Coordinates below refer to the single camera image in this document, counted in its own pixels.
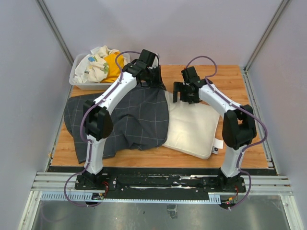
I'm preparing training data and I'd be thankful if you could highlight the cream white pillow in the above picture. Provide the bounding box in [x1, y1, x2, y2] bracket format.
[163, 91, 224, 159]

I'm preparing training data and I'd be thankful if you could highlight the dark grey checked pillowcase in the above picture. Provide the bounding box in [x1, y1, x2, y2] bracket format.
[64, 85, 169, 163]

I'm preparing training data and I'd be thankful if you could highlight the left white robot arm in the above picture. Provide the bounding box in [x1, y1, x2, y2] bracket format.
[80, 49, 163, 190]

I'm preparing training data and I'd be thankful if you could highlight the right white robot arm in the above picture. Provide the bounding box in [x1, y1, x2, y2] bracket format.
[173, 67, 257, 192]

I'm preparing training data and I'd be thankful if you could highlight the yellow cloth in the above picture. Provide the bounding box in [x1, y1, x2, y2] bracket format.
[100, 51, 127, 83]

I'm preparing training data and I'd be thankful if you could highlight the translucent plastic bin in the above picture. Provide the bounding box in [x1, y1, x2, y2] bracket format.
[69, 47, 130, 91]

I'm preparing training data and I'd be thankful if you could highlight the white patterned cloth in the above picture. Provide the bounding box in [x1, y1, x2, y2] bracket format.
[72, 46, 119, 84]

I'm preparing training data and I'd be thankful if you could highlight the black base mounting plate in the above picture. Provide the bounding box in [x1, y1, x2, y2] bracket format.
[75, 167, 247, 201]

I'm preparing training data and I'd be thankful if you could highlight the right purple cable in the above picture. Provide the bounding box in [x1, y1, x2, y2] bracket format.
[186, 56, 268, 211]

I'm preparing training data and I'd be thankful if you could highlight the grey slotted cable duct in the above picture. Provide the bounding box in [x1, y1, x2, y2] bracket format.
[41, 189, 221, 204]

